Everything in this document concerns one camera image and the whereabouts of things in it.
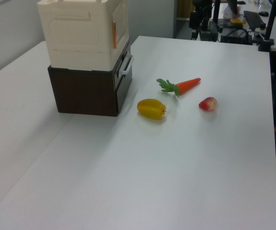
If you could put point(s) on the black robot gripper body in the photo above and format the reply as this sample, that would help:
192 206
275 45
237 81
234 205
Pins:
202 5

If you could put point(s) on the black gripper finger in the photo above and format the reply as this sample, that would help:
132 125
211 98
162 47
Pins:
205 17
194 25

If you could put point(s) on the cream plastic toy cabinet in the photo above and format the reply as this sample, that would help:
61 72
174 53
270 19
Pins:
76 33

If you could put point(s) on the thin black upright pole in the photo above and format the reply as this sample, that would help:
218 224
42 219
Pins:
215 10

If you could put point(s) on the black electronic box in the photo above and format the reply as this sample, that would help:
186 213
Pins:
212 31

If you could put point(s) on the wooden yellow partition board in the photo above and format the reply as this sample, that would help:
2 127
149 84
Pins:
184 8

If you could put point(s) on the yellow object on desk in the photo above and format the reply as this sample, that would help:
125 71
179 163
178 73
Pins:
236 21

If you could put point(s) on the black keyboard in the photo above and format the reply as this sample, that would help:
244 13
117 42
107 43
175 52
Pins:
254 20

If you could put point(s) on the black computer mouse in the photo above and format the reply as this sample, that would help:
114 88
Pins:
263 13

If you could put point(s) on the orange toy carrot green leaves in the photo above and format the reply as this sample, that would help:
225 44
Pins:
184 85

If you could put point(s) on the black pole with table clamp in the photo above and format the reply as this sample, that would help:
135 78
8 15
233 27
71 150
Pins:
269 24

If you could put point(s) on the red and cream toy fruit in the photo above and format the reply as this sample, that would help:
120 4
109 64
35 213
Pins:
208 103

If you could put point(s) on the yellow toy starfruit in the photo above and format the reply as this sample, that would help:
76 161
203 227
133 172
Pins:
151 109

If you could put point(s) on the dark brown wooden drawer box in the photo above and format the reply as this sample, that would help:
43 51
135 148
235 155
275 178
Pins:
85 92

